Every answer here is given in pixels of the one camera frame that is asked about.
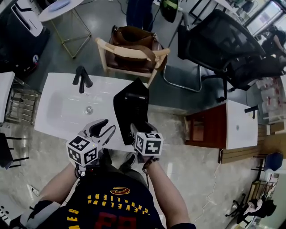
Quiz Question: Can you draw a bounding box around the black slim faucet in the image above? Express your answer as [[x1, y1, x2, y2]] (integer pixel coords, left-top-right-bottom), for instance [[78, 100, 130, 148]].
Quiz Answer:
[[244, 105, 260, 119]]

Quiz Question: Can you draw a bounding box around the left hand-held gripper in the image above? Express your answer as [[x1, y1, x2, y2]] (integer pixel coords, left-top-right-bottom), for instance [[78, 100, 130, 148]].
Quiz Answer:
[[66, 119, 116, 177]]

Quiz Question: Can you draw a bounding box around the white rectangular sink basin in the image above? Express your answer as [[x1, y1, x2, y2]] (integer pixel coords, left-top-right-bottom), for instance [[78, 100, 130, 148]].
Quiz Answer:
[[34, 72, 148, 153]]

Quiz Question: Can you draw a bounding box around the white square sink basin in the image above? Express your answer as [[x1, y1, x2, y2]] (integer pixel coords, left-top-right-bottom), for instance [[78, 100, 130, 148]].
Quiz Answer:
[[225, 99, 259, 150]]

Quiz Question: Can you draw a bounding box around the stainless metal rack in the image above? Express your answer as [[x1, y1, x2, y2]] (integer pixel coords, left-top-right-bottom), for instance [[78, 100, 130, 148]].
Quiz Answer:
[[5, 77, 41, 125]]

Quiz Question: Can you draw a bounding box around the wooden wire rack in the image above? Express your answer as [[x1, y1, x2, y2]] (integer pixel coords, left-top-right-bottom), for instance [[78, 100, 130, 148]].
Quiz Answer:
[[247, 180, 277, 203]]

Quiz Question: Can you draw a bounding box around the black swivel chair with clothes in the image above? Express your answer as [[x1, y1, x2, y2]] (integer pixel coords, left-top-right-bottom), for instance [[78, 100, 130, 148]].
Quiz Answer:
[[225, 194, 278, 226]]

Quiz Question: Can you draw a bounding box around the green and black backpack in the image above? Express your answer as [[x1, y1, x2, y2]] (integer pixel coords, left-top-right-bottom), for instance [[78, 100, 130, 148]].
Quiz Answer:
[[160, 0, 179, 23]]

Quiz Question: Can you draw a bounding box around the black mesh sled-base chair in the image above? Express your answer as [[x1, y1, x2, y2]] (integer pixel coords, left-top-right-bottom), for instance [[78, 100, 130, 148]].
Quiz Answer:
[[163, 8, 266, 93]]

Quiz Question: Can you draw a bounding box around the blue chair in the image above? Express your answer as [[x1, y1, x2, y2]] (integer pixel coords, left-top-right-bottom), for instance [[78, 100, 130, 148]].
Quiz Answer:
[[251, 152, 284, 173]]

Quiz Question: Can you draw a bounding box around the black forked faucet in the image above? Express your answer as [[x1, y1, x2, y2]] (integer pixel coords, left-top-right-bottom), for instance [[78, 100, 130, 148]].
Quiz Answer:
[[72, 65, 93, 94]]

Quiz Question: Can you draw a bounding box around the black stool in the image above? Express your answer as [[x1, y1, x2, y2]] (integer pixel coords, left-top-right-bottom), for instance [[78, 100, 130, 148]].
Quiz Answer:
[[0, 133, 29, 170]]

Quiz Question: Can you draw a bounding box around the dark blue printed jersey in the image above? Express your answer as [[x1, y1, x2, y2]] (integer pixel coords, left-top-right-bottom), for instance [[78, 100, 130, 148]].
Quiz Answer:
[[42, 172, 197, 229]]

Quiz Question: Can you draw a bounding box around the round white side table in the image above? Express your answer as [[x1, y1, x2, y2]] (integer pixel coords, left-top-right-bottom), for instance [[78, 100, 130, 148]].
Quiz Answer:
[[39, 0, 92, 59]]

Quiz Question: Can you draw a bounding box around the light wooden chair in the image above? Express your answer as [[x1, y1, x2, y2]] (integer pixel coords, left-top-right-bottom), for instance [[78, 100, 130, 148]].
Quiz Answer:
[[95, 37, 171, 88]]

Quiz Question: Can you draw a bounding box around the white floor power strip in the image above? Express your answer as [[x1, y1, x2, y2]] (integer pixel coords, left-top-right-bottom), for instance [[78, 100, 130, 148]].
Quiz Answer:
[[29, 185, 40, 197]]

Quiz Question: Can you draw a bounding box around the brown leather bag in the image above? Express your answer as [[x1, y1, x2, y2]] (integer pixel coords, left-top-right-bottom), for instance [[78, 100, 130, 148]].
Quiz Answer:
[[109, 25, 168, 72]]

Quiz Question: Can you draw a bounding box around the black cloth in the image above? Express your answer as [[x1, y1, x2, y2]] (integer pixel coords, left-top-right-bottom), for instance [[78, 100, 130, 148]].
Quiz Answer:
[[113, 77, 150, 146]]

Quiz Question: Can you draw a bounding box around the red wooden cabinet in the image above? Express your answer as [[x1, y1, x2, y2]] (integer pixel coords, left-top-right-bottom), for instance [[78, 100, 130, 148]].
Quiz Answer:
[[184, 104, 227, 149]]

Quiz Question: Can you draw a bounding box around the person's left forearm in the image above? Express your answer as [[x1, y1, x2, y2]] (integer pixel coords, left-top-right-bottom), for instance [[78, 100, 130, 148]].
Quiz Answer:
[[39, 162, 79, 204]]

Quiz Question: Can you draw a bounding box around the dark beaded bracelet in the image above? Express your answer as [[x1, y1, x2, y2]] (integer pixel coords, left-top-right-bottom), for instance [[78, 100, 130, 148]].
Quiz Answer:
[[142, 157, 160, 171]]

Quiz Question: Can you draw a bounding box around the brown cardboard panel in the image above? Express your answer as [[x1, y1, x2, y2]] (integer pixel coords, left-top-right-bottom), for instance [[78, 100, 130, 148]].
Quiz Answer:
[[219, 131, 286, 164]]

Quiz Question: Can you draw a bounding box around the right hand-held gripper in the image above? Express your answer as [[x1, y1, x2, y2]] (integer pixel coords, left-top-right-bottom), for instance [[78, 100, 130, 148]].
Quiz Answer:
[[130, 122, 164, 157]]

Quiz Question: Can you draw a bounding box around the white floor cable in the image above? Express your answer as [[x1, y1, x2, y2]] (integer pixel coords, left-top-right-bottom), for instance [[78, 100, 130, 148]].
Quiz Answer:
[[194, 148, 224, 224]]

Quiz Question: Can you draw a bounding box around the person's right forearm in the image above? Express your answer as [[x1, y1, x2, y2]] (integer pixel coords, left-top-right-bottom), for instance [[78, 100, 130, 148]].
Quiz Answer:
[[143, 157, 190, 225]]

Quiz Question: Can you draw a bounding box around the white and black elbow brace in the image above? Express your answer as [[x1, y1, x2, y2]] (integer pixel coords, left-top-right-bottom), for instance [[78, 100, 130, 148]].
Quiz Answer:
[[10, 200, 61, 229]]

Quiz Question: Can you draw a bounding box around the light blue plate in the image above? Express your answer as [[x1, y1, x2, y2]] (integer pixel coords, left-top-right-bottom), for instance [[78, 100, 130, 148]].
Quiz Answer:
[[48, 0, 71, 12]]

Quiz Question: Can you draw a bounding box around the dark shoe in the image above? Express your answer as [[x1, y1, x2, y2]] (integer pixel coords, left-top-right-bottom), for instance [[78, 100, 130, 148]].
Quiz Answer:
[[124, 153, 137, 166]]

